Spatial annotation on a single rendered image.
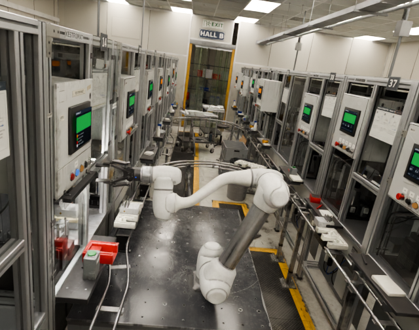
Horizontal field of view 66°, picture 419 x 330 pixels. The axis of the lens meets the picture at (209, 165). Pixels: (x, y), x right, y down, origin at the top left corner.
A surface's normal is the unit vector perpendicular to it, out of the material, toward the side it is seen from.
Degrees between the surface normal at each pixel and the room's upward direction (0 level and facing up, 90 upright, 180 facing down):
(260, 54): 90
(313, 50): 90
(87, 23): 90
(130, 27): 90
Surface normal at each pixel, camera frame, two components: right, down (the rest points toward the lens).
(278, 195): 0.16, 0.22
